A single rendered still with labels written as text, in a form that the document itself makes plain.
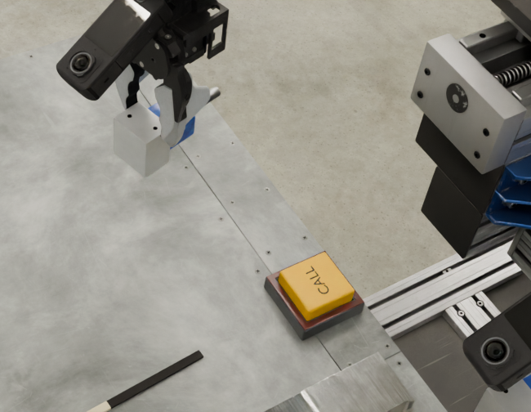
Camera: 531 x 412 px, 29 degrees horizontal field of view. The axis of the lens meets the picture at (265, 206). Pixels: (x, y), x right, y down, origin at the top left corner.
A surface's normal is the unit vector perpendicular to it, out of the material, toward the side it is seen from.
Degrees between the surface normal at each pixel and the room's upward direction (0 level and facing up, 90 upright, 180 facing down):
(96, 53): 29
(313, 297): 0
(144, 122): 1
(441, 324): 0
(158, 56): 90
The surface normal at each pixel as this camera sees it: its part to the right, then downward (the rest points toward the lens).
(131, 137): -0.68, 0.51
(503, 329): -0.37, -0.36
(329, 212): 0.11, -0.63
